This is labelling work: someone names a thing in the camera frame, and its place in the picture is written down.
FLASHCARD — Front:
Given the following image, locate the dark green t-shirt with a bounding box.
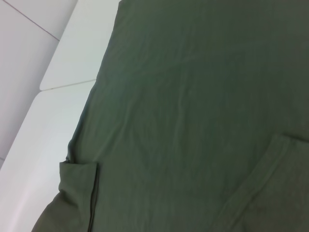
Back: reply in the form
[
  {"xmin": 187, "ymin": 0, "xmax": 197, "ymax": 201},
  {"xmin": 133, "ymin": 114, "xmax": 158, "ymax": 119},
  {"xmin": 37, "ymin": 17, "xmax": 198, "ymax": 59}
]
[{"xmin": 32, "ymin": 0, "xmax": 309, "ymax": 232}]

